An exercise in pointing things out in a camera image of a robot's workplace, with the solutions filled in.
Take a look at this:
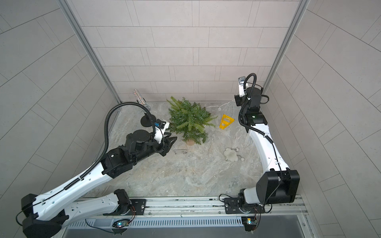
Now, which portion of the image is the glitter microphone on black stand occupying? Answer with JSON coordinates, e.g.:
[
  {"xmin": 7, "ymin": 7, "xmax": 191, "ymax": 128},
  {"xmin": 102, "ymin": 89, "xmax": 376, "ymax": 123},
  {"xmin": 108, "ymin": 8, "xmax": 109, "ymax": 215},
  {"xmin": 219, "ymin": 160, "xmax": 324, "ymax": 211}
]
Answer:
[{"xmin": 134, "ymin": 89, "xmax": 151, "ymax": 128}]

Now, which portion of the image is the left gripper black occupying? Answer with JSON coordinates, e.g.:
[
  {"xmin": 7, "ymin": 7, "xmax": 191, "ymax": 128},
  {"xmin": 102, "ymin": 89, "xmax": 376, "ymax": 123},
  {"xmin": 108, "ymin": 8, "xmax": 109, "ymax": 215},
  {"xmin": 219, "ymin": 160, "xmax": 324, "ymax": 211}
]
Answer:
[{"xmin": 132, "ymin": 131, "xmax": 179, "ymax": 164}]

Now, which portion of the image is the right green circuit board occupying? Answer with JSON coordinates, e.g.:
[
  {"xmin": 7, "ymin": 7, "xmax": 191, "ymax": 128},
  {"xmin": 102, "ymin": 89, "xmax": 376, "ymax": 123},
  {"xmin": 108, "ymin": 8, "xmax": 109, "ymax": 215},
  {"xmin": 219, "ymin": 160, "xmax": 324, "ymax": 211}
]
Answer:
[{"xmin": 241, "ymin": 216, "xmax": 258, "ymax": 232}]

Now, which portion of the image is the left green circuit board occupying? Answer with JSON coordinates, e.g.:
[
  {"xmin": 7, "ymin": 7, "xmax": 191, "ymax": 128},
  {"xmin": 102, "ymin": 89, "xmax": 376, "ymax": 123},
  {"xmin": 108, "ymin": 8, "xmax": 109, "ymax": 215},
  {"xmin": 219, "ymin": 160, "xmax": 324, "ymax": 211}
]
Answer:
[{"xmin": 112, "ymin": 219, "xmax": 130, "ymax": 229}]

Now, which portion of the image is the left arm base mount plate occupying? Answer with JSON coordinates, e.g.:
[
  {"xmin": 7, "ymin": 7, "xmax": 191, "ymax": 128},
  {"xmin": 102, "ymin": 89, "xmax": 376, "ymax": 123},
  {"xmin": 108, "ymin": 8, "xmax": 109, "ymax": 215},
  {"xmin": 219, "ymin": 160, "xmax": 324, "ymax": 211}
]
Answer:
[{"xmin": 103, "ymin": 199, "xmax": 147, "ymax": 216}]

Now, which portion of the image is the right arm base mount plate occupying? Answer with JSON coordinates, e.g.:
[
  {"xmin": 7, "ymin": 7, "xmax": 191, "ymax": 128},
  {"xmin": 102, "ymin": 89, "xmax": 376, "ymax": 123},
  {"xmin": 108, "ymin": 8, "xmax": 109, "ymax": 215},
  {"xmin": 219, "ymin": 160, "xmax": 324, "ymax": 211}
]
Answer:
[{"xmin": 222, "ymin": 197, "xmax": 265, "ymax": 214}]

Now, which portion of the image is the green circuit board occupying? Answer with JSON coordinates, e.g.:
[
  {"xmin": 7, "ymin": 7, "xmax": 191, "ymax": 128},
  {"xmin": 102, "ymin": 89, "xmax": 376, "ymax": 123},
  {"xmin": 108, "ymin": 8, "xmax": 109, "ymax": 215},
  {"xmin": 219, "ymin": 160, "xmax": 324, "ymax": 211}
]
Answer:
[
  {"xmin": 112, "ymin": 219, "xmax": 130, "ymax": 229},
  {"xmin": 241, "ymin": 216, "xmax": 258, "ymax": 232}
]

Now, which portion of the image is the left black corrugated cable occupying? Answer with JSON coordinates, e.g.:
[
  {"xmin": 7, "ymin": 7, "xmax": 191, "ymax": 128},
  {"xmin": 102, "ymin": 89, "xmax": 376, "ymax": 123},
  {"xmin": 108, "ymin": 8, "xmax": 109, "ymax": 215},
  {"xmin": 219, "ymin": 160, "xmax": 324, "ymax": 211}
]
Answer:
[{"xmin": 63, "ymin": 102, "xmax": 157, "ymax": 191}]

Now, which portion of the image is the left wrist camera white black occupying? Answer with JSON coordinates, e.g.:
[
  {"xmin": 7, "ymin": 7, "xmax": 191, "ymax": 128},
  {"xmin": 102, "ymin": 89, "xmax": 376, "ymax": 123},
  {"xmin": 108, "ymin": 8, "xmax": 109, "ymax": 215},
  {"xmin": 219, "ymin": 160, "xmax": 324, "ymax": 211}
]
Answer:
[{"xmin": 154, "ymin": 119, "xmax": 170, "ymax": 144}]

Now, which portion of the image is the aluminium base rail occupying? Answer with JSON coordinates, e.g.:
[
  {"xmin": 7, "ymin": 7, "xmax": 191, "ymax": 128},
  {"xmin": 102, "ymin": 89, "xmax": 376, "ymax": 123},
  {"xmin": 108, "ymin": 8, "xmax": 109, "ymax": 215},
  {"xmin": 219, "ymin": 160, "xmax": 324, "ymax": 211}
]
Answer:
[{"xmin": 63, "ymin": 196, "xmax": 310, "ymax": 237}]

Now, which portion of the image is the small green christmas tree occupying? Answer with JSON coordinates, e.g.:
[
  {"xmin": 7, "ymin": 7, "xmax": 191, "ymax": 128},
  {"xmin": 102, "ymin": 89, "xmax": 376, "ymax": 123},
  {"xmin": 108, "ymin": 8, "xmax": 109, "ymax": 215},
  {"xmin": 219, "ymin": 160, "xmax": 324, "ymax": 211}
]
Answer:
[{"xmin": 167, "ymin": 96, "xmax": 215, "ymax": 145}]

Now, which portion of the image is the clear string lights wire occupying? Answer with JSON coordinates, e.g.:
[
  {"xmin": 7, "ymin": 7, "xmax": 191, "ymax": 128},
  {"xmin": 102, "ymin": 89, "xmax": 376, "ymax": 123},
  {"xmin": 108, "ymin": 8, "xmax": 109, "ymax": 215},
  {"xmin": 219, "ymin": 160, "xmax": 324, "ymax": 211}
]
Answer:
[{"xmin": 205, "ymin": 99, "xmax": 239, "ymax": 152}]

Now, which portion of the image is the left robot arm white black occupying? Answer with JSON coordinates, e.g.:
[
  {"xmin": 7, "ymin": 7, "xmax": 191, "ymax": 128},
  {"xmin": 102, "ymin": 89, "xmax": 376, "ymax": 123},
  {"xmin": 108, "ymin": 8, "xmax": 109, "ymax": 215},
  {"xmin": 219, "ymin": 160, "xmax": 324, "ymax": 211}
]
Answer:
[{"xmin": 21, "ymin": 130, "xmax": 177, "ymax": 238}]

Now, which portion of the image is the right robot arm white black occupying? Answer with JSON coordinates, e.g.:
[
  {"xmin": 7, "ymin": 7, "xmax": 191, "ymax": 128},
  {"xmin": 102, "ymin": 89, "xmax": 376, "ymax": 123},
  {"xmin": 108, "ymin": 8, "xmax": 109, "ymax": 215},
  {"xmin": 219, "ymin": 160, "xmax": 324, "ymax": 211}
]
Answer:
[{"xmin": 235, "ymin": 85, "xmax": 300, "ymax": 213}]

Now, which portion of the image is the yellow plastic triangular holder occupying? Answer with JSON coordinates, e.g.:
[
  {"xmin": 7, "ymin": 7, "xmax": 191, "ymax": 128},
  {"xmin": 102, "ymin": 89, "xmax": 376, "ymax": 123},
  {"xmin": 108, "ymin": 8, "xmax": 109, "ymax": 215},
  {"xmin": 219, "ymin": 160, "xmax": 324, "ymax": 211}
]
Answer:
[{"xmin": 219, "ymin": 114, "xmax": 235, "ymax": 130}]

